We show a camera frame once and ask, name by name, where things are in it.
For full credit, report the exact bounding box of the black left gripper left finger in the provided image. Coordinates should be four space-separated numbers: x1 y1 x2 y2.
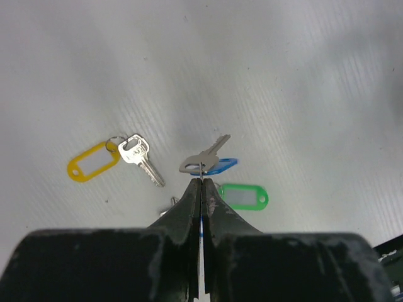
1 179 202 301

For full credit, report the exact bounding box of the key with blue tag upper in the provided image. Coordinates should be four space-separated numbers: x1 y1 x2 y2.
179 134 238 176

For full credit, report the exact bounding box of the black metal base rail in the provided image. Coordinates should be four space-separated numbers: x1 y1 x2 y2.
373 235 403 267

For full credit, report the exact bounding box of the key with yellow tag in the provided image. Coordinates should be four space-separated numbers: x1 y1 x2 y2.
67 134 165 187

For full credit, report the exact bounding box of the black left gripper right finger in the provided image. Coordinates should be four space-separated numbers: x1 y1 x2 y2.
201 179 393 301

